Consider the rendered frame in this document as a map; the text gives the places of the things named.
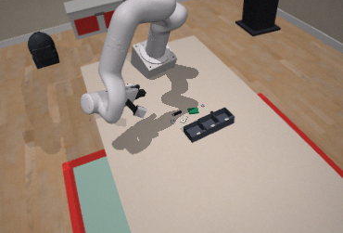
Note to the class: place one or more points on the beige domino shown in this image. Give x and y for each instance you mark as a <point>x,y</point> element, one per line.
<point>183,119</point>

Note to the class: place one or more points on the dark grey rack of bins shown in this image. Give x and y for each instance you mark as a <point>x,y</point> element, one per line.
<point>209,124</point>

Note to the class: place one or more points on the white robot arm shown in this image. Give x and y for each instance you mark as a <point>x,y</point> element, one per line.
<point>120,33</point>

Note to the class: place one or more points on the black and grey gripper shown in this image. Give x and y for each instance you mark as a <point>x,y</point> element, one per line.
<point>133,92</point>

